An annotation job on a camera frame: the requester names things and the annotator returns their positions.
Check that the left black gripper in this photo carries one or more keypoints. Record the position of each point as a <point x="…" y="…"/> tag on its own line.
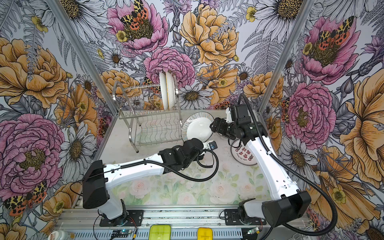
<point x="198" y="157"/>

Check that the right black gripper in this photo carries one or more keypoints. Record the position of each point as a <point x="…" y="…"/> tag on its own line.
<point x="219" y="126"/>

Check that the plain white plate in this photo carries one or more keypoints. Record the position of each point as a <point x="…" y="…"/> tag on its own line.
<point x="242" y="154"/>

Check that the black striped rim plate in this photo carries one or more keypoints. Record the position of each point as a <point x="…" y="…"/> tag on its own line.
<point x="197" y="126"/>

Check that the chrome wire dish rack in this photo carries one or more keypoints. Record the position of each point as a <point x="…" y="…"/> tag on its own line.
<point x="143" y="110"/>

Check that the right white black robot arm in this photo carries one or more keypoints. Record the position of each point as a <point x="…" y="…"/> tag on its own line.
<point x="287" y="202"/>

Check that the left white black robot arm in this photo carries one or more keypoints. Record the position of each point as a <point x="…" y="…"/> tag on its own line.
<point x="101" y="178"/>

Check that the left yellow green box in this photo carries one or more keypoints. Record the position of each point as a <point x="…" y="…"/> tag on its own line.
<point x="160" y="232"/>

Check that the right yellow box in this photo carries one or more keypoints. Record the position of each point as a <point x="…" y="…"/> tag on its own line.
<point x="205" y="234"/>

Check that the small green circuit board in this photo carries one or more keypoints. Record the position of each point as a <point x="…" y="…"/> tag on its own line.
<point x="122" y="233"/>

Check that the white jar with lid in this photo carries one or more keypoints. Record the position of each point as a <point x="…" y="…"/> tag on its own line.
<point x="61" y="235"/>

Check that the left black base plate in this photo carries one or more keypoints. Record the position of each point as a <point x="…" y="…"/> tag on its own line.
<point x="128" y="219"/>

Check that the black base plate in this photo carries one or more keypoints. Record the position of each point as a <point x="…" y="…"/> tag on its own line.
<point x="128" y="219"/>
<point x="233" y="218"/>

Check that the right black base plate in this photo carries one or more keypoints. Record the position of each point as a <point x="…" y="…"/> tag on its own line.
<point x="233" y="218"/>

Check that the aluminium front rail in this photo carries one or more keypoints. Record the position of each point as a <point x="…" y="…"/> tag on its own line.
<point x="85" y="224"/>

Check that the right aluminium corner post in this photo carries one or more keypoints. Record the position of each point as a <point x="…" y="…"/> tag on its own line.
<point x="291" y="40"/>

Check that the aluminium corner post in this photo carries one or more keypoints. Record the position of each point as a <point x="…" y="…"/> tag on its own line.
<point x="291" y="40"/>
<point x="75" y="40"/>

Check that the left aluminium corner post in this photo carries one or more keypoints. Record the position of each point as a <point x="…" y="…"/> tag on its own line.
<point x="75" y="40"/>

